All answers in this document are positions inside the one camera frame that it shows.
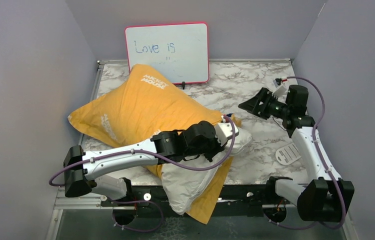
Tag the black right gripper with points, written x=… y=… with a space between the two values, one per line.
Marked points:
x=252 y=105

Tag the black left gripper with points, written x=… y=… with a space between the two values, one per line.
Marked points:
x=217 y=148

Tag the white pillow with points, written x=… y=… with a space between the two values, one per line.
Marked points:
x=184 y=186

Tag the blue yellow Mickey pillowcase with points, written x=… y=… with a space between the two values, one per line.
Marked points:
x=147 y=104

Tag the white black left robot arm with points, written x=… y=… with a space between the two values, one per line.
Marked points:
x=82 y=169

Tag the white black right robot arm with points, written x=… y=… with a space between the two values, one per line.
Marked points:
x=313 y=165

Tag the white printed label tag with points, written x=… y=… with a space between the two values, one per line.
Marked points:
x=287 y=154

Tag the pink framed whiteboard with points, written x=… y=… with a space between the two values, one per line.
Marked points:
x=178 y=51

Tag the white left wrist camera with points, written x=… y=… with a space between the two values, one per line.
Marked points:
x=225 y=131

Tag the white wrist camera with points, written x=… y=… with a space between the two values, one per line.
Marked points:
x=225 y=131
x=281 y=87

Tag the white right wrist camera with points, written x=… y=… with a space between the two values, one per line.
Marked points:
x=281 y=87

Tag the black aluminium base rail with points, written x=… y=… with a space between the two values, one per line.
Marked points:
x=150 y=201

